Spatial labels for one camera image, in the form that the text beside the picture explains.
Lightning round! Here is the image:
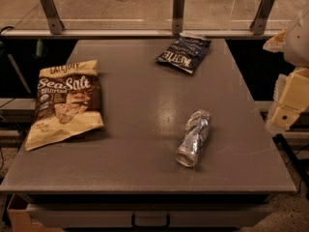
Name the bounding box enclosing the metal rail behind table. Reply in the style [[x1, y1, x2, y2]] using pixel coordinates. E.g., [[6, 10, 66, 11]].
[[1, 29, 279, 39]]

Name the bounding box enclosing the tan Sea Salt chip bag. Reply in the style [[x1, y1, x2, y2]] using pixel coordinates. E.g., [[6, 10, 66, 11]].
[[25, 60, 103, 151]]

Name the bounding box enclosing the left metal bracket post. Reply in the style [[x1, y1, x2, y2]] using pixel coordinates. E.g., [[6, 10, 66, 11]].
[[40, 0, 64, 35]]

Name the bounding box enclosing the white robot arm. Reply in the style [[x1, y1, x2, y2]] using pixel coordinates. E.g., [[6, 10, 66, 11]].
[[263, 5, 309, 132]]

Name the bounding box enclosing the grey drawer with handle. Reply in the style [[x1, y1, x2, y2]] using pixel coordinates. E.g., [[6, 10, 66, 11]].
[[26, 204, 271, 229]]

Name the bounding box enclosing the middle metal bracket post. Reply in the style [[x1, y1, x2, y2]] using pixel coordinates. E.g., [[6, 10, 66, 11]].
[[172, 0, 185, 35]]

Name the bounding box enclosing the right metal bracket post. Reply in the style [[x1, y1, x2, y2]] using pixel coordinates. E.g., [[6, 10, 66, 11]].
[[250, 0, 275, 35]]

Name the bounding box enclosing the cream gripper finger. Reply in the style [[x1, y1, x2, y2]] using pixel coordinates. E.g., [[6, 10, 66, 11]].
[[263, 28, 287, 53], [265, 101, 300, 133]]

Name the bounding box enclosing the crushed silver redbull can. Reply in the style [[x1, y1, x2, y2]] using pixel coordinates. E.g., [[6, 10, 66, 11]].
[[176, 109, 211, 167]]

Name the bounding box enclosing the blue Kettle chip bag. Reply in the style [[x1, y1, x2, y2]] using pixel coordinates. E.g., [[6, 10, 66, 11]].
[[155, 33, 211, 73]]

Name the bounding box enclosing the cardboard box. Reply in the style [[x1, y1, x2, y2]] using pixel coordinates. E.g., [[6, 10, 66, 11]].
[[7, 195, 62, 232]]

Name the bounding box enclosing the metal bracket post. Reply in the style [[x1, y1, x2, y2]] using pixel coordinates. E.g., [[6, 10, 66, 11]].
[[172, 0, 185, 35], [40, 0, 64, 35], [250, 0, 275, 35]]

